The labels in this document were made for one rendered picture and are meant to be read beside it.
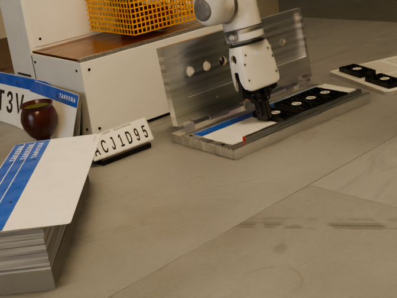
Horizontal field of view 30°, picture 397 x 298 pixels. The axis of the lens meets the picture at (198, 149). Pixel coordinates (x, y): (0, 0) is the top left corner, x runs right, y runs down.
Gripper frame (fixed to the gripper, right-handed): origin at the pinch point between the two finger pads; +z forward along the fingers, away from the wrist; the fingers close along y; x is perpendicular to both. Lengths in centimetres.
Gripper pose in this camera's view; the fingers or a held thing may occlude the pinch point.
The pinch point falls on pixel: (263, 110)
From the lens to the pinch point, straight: 164.5
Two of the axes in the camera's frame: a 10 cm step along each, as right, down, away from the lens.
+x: -6.0, 0.1, 8.0
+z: 2.5, 9.5, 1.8
